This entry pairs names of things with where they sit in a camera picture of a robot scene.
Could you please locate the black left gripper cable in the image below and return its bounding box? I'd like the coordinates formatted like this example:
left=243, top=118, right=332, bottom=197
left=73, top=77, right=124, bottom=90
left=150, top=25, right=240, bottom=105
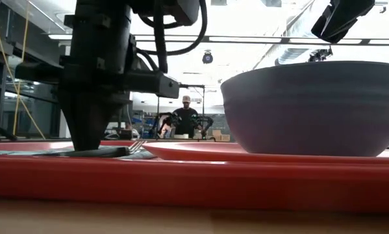
left=137, top=0, right=208, bottom=74

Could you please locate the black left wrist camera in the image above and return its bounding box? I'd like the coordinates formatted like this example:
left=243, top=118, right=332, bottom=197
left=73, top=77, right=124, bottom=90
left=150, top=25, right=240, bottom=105
left=129, top=0, right=201, bottom=27

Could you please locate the blue bowl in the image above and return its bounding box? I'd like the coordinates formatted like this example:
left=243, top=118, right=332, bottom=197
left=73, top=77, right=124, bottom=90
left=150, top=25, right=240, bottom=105
left=220, top=60, right=389, bottom=158

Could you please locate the black spotlight cluster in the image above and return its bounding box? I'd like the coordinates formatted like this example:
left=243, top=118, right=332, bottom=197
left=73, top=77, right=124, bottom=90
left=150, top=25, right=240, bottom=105
left=307, top=46, right=333, bottom=63

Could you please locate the standing person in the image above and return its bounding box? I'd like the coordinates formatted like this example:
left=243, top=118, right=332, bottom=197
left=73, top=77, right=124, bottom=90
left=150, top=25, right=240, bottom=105
left=173, top=95, right=202, bottom=139

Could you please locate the pink round plate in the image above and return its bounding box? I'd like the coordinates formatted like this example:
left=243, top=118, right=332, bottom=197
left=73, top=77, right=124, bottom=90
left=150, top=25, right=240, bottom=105
left=142, top=142, right=389, bottom=165

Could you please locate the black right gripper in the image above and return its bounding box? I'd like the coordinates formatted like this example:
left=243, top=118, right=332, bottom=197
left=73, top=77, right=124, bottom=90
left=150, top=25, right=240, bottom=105
left=310, top=0, right=376, bottom=44

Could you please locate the long ceiling light bar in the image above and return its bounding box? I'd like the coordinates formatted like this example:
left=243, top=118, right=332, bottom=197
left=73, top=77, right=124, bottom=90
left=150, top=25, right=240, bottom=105
left=47, top=33, right=389, bottom=46

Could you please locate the red plastic tray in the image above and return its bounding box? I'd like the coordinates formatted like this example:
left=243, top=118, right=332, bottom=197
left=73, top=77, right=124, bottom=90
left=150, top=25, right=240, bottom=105
left=0, top=139, right=389, bottom=214

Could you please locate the yellow extension cable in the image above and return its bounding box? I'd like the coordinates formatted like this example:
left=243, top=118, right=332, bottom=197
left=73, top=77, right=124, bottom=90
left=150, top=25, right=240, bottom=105
left=0, top=18, right=47, bottom=140

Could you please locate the teal cloth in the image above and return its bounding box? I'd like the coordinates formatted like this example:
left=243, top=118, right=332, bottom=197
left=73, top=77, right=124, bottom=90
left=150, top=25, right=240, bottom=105
left=0, top=148, right=158, bottom=161

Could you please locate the cardboard box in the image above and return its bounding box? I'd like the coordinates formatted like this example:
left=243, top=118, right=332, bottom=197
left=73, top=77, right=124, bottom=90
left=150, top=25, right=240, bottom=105
left=212, top=129, right=231, bottom=142

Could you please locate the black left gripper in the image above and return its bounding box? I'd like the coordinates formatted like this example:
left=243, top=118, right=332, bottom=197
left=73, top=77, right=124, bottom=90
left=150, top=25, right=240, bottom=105
left=14, top=0, right=181, bottom=152

